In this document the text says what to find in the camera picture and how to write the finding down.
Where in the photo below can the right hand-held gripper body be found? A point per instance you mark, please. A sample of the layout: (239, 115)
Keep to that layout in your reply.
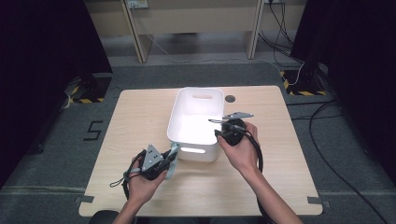
(233, 133)

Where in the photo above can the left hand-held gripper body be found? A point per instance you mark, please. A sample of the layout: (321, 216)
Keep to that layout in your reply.
(152, 158)

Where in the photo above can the light blue cleaning cloth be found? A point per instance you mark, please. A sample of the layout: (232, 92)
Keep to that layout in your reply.
(171, 172)

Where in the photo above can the white plastic storage box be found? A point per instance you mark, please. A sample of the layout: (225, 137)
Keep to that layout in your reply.
(193, 130)

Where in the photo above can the person's right hand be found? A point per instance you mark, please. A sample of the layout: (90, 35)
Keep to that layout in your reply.
(246, 155)

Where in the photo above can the person's left hand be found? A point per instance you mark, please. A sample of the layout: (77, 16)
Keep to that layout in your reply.
(140, 188)

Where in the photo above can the dark round table grommet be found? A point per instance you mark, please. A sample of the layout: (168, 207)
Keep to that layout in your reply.
(230, 99)

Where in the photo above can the black floor tape mark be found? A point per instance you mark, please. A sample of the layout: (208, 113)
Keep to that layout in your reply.
(93, 130)

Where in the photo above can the black chair back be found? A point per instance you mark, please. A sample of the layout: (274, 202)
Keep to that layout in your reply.
(104, 217)

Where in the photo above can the grey floor tape piece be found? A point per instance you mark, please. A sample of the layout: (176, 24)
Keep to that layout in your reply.
(316, 200)
(84, 199)

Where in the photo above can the black striped-tape stand base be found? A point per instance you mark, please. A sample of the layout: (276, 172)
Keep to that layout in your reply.
(305, 82)
(93, 88)

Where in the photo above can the white power socket strip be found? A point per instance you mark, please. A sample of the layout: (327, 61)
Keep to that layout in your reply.
(137, 3)

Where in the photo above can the black curtain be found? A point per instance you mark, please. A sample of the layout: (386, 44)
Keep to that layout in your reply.
(37, 62)
(358, 62)

